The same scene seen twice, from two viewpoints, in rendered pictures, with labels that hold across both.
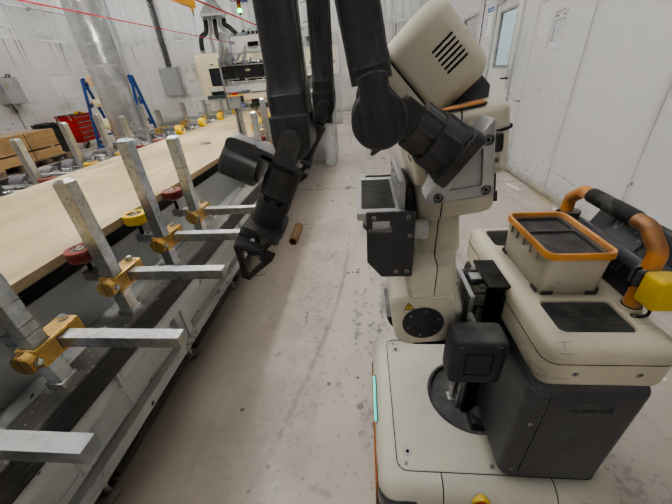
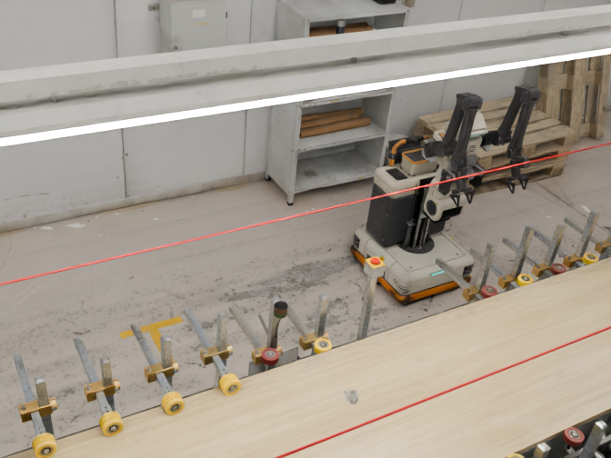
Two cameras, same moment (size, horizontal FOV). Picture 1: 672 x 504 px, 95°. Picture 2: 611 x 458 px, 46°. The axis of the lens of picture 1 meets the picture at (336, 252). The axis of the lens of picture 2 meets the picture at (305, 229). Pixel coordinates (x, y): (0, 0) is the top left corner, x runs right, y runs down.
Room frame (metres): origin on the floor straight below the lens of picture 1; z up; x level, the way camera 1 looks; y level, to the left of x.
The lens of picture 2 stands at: (3.93, 2.40, 3.22)
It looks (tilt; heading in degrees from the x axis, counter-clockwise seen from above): 35 degrees down; 231
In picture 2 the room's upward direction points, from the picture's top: 6 degrees clockwise
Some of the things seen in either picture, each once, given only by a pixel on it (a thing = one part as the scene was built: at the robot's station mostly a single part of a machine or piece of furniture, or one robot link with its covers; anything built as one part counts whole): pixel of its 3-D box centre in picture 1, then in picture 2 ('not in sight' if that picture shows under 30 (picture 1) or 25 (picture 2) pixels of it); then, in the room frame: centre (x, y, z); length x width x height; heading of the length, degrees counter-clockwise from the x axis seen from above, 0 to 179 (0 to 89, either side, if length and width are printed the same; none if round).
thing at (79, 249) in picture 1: (87, 263); (556, 274); (0.81, 0.74, 0.85); 0.08 x 0.08 x 0.11
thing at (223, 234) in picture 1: (194, 236); (496, 271); (1.03, 0.52, 0.81); 0.43 x 0.03 x 0.04; 84
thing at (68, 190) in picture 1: (106, 262); (549, 259); (0.75, 0.64, 0.88); 0.04 x 0.04 x 0.48; 84
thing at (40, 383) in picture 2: not in sight; (46, 420); (3.49, 0.34, 0.87); 0.04 x 0.04 x 0.48; 84
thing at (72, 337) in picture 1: (94, 338); (560, 252); (0.53, 0.57, 0.80); 0.43 x 0.03 x 0.04; 84
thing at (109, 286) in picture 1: (121, 276); (544, 268); (0.78, 0.64, 0.82); 0.14 x 0.06 x 0.05; 174
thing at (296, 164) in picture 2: not in sight; (333, 99); (0.48, -1.74, 0.78); 0.90 x 0.45 x 1.55; 174
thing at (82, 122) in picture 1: (79, 130); not in sight; (8.77, 6.40, 0.41); 0.76 x 0.48 x 0.81; 0
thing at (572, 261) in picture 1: (550, 250); (419, 162); (0.66, -0.54, 0.87); 0.23 x 0.15 x 0.11; 174
